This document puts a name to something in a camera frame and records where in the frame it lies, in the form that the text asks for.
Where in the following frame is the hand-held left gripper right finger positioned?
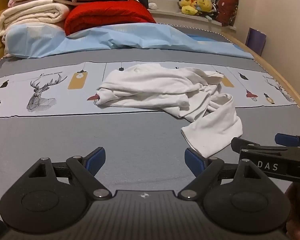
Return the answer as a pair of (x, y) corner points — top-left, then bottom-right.
(177, 148), (264, 201)

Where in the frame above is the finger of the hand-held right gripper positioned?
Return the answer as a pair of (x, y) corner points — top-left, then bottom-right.
(231, 137), (300, 182)
(275, 133), (300, 147)

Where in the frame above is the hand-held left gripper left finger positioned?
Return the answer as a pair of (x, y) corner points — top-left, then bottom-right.
(27, 147), (113, 201)

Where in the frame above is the white shirt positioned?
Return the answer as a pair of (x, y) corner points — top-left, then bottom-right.
(95, 63), (243, 157)

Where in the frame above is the light blue sheet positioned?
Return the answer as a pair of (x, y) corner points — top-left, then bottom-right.
(2, 22), (255, 60)

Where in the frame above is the dark red cushion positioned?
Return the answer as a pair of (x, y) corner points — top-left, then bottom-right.
(216, 0), (239, 27)

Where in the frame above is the striped plush toy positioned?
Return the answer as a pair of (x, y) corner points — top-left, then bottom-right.
(200, 4), (219, 22)

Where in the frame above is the red folded blanket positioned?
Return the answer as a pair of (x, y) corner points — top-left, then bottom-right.
(64, 0), (157, 37)

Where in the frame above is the white window sill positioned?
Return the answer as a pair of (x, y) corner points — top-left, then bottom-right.
(147, 9), (237, 33)

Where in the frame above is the cream folded blanket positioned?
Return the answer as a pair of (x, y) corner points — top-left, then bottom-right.
(0, 0), (77, 37)

